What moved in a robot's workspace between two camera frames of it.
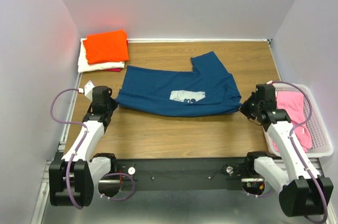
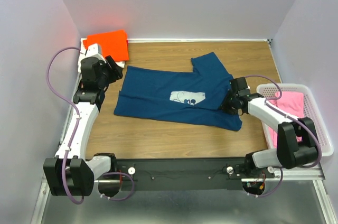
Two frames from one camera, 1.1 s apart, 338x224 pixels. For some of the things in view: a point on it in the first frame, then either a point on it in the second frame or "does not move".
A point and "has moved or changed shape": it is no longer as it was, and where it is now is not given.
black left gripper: [114, 103] -> [116, 73]
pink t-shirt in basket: [294, 103] does not move
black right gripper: [243, 108] -> [225, 106]
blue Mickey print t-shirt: [209, 90] has moved or changed shape
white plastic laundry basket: [322, 142] does not move
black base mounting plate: [180, 174] does not move
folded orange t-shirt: [106, 46] does not move
